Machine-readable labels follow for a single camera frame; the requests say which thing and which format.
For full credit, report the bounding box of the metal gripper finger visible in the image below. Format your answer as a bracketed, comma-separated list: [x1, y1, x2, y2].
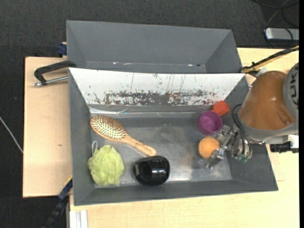
[205, 148, 225, 169]
[215, 124, 231, 140]

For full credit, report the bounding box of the orange ball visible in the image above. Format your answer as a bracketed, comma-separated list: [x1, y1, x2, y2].
[198, 136, 221, 160]

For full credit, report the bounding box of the purple plastic cup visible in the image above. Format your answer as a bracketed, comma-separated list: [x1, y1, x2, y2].
[197, 110, 223, 136]

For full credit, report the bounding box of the orange-red block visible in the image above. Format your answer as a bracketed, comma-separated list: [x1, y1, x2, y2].
[211, 100, 230, 117]

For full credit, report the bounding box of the black glossy rounded object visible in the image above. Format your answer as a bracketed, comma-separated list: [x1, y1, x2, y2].
[133, 155, 171, 187]

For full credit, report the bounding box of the wooden hairbrush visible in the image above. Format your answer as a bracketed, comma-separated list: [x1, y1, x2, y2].
[90, 114, 157, 157]

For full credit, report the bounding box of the green mesh bath sponge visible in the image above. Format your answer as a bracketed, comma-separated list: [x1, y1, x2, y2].
[87, 141, 125, 187]

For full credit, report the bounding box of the grey metal bin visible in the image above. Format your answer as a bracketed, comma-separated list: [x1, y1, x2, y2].
[66, 19, 279, 206]

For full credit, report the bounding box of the pale cardboard board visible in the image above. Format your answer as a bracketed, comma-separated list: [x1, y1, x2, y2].
[22, 56, 73, 198]

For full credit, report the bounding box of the black cylinder on white bracket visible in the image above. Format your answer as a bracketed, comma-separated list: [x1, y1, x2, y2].
[269, 134, 299, 154]

